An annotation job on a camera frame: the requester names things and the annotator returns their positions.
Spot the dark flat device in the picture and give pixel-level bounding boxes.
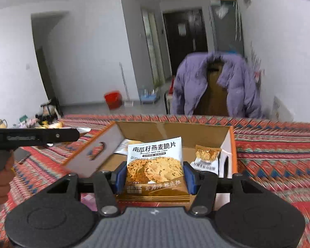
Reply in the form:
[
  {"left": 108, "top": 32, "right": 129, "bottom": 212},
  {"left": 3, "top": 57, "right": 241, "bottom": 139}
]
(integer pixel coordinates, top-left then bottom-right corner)
[{"left": 14, "top": 147, "right": 31, "bottom": 164}]

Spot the glass sliding door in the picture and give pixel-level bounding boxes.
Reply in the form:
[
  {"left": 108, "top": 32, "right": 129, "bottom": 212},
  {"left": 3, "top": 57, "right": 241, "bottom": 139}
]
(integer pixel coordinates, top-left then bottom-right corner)
[{"left": 142, "top": 10, "right": 161, "bottom": 86}]

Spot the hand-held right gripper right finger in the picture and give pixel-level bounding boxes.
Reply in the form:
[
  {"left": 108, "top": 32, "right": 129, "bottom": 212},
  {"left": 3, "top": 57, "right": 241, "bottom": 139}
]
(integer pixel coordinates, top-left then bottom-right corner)
[{"left": 183, "top": 161, "right": 271, "bottom": 217}]

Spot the pink snack packet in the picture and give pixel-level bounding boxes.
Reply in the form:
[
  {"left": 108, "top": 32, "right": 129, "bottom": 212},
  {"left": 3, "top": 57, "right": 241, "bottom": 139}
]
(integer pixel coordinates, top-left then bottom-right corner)
[{"left": 80, "top": 194, "right": 98, "bottom": 211}]

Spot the pile of household clutter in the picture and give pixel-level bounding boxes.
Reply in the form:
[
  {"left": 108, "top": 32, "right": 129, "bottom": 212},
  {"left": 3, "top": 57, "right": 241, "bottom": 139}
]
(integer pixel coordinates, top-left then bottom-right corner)
[{"left": 12, "top": 97, "right": 65, "bottom": 130}]

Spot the white snack packet orange edge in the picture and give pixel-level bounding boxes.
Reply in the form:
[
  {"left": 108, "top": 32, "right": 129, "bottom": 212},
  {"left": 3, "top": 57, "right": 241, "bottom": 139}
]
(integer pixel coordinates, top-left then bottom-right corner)
[{"left": 114, "top": 139, "right": 142, "bottom": 156}]

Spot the mop with white handle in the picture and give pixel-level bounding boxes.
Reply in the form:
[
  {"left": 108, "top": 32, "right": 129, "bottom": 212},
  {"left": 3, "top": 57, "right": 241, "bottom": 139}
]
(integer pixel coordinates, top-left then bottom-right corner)
[{"left": 119, "top": 62, "right": 134, "bottom": 107}]

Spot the person's left hand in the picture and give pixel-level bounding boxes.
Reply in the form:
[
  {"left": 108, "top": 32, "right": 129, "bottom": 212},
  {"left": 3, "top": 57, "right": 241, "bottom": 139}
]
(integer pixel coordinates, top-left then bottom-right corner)
[{"left": 0, "top": 151, "right": 15, "bottom": 205}]

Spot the purple puffer jacket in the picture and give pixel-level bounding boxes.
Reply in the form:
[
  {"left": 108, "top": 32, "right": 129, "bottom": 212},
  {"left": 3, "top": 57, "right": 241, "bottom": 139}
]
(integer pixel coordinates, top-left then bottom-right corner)
[{"left": 172, "top": 52, "right": 262, "bottom": 119}]

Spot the cardboard box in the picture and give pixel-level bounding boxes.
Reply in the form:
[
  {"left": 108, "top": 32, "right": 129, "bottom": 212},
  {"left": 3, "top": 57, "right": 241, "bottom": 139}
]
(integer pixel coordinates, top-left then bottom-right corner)
[{"left": 62, "top": 121, "right": 238, "bottom": 211}]

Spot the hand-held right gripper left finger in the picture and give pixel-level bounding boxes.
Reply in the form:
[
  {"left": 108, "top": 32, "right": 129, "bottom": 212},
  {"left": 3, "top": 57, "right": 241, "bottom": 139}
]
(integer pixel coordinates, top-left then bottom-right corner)
[{"left": 40, "top": 161, "right": 128, "bottom": 217}]

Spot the dark entrance door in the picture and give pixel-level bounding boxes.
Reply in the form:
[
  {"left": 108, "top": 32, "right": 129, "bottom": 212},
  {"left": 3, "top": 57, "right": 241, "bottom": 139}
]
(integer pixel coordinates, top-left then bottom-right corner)
[{"left": 162, "top": 9, "right": 208, "bottom": 75}]

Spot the wooden chair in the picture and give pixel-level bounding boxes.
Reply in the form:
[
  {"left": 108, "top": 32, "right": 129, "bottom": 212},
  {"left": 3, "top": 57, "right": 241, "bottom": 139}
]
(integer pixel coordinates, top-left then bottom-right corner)
[{"left": 164, "top": 57, "right": 230, "bottom": 117}]

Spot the clear plastic bag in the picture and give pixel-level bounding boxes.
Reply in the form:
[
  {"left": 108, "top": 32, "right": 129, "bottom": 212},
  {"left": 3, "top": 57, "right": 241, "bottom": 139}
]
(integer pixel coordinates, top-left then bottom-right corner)
[{"left": 216, "top": 1, "right": 232, "bottom": 19}]

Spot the blue pet bowl stand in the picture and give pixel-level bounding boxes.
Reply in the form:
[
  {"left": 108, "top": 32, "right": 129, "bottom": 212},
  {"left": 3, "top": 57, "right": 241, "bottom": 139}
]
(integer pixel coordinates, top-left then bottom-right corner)
[{"left": 140, "top": 88, "right": 161, "bottom": 105}]

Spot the white orange cracker packet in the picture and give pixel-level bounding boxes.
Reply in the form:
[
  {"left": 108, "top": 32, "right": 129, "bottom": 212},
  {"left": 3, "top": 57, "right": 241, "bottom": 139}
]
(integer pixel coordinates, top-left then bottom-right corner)
[{"left": 116, "top": 136, "right": 191, "bottom": 203}]

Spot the grey refrigerator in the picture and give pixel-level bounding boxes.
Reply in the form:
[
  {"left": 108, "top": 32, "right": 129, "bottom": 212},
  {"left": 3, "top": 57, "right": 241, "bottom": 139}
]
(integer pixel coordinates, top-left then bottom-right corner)
[{"left": 210, "top": 0, "right": 244, "bottom": 57}]

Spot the red bucket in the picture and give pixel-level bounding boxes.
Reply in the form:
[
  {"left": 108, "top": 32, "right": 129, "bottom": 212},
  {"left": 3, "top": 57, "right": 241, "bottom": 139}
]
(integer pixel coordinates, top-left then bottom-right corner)
[{"left": 104, "top": 91, "right": 123, "bottom": 110}]

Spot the small orange white snack packet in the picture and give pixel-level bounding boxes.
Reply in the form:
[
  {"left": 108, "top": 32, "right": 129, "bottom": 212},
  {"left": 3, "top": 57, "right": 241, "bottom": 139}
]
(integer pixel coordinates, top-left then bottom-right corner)
[{"left": 194, "top": 145, "right": 222, "bottom": 175}]

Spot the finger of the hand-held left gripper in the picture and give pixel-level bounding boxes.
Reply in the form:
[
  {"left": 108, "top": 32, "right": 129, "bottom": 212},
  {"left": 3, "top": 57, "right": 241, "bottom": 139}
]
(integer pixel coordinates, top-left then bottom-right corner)
[{"left": 41, "top": 128, "right": 81, "bottom": 147}]

